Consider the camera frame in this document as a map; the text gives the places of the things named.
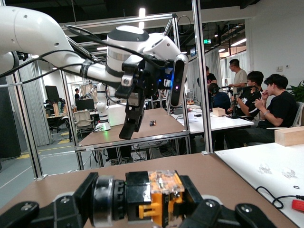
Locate green potted plant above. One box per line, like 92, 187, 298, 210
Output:
286, 80, 304, 103

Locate small red plastic part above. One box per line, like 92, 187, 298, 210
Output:
291, 199, 304, 211

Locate small wooden block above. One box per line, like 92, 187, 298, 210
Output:
212, 107, 226, 117

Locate black monitor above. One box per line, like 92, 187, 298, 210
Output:
45, 85, 60, 103

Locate person wearing headphones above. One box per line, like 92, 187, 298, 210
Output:
208, 82, 231, 114

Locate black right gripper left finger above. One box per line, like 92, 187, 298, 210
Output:
0, 172, 99, 228

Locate standing man beige shirt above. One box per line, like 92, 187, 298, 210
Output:
228, 58, 248, 89

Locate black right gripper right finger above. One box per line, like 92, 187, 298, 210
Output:
179, 175, 285, 228

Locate seated person with glasses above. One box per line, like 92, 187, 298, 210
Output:
234, 70, 265, 122

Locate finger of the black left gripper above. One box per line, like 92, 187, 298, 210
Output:
118, 104, 139, 141
133, 105, 146, 133

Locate white chair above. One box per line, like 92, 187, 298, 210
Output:
291, 101, 304, 128

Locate person black shirt red print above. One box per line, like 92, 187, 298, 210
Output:
204, 66, 217, 87

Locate black cable on white desk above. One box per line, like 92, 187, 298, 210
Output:
256, 186, 304, 210

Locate seated person black t-shirt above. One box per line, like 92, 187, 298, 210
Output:
225, 73, 297, 150

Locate orange and black switch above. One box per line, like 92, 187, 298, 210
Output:
91, 170, 202, 228

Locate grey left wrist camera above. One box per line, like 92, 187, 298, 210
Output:
169, 53, 190, 108

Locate grey mesh office chair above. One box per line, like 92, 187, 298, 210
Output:
73, 110, 95, 138

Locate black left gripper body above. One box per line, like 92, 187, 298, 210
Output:
115, 54, 173, 107

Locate large wooden block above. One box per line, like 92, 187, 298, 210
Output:
274, 126, 304, 147

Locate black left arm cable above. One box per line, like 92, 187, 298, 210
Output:
0, 23, 171, 79

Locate aluminium frame post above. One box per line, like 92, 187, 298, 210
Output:
191, 0, 214, 155
13, 54, 48, 180

